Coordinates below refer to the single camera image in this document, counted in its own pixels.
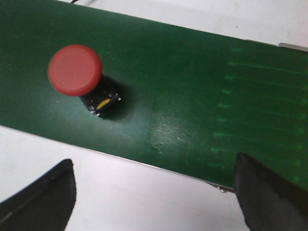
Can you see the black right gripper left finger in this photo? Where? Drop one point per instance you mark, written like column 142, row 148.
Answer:
column 44, row 205

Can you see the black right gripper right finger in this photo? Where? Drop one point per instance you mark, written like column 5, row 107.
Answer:
column 268, row 201

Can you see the red mushroom push button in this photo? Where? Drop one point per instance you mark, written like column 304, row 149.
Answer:
column 77, row 71

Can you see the green conveyor belt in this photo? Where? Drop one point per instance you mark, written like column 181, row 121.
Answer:
column 190, row 100

